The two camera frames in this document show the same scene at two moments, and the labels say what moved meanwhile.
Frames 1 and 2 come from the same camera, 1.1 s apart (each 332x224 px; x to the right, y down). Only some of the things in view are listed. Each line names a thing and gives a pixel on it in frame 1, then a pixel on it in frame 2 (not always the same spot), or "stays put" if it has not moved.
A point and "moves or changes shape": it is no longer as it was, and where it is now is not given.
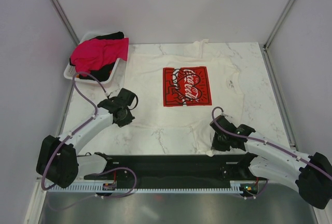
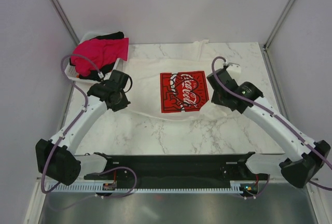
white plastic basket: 70,72 stays put
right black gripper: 217,147 to 215,98
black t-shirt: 101,74 stays put
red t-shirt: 96,54 stays put
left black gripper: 127,121 to 123,105
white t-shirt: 188,91 moves or changes shape
